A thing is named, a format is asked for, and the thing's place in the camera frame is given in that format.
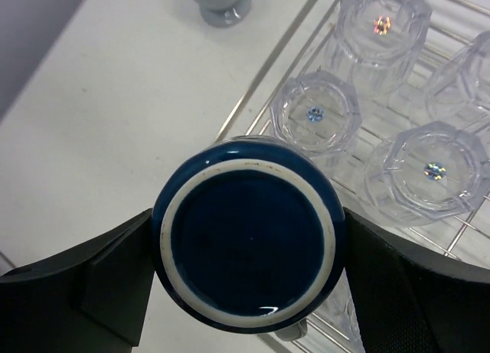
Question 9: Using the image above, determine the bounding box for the light blue footed cup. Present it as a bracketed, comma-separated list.
[193, 0, 252, 28]

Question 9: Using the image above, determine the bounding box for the wire dish rack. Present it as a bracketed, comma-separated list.
[216, 0, 489, 352]

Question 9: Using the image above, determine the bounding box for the clear glass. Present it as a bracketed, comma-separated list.
[424, 31, 489, 120]
[269, 70, 362, 173]
[322, 0, 432, 97]
[356, 121, 489, 227]

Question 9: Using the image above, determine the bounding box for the dark blue ceramic cup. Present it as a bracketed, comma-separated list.
[150, 136, 348, 342]

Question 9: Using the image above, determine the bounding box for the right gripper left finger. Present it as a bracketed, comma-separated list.
[1, 210, 154, 352]

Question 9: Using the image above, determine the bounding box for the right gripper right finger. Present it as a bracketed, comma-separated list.
[345, 209, 489, 352]

